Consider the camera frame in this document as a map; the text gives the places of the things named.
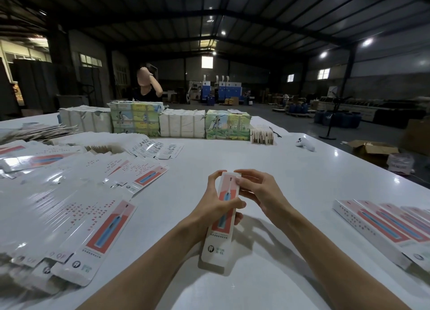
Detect person's left hand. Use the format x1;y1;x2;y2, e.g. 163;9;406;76
188;170;247;239

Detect person's right hand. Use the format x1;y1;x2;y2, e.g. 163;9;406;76
235;168;294;228

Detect toothbrush carton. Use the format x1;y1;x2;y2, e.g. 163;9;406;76
199;172;241;270

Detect pile of carton blanks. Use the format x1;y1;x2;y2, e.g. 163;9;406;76
0;132;182;290

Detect person's right forearm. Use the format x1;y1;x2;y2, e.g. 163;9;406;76
275;209;411;310

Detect person's left forearm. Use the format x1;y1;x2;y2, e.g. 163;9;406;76
81;219;206;310

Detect small beige card stack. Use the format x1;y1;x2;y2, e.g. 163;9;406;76
250;127;275;145

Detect small white object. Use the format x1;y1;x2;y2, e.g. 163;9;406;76
296;137;316;152

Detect green printed carton bundle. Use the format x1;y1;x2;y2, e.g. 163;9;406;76
205;109;251;141

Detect row of white cartons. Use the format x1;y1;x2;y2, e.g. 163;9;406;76
58;105;113;134
159;109;206;138

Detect black floor stand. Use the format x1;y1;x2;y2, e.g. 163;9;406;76
320;85;357;141

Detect blue bins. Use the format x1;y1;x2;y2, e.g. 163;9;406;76
314;110;362;129

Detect blue machine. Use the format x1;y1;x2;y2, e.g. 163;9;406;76
202;81;243;104

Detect open cardboard box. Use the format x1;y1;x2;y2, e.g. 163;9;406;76
349;140;400;166

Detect green yellow carton bundle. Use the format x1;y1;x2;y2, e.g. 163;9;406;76
107;101;164;138

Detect white plastic bags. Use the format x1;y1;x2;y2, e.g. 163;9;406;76
387;152;416;175

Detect tall cardboard box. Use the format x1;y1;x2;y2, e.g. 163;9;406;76
403;118;430;155

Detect grey crate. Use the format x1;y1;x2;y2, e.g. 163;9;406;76
56;95;90;109

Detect pile of grey flat sheets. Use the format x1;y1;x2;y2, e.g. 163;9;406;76
0;121;78;144

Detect dark grey cabinet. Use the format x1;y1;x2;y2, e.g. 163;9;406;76
13;59;58;117

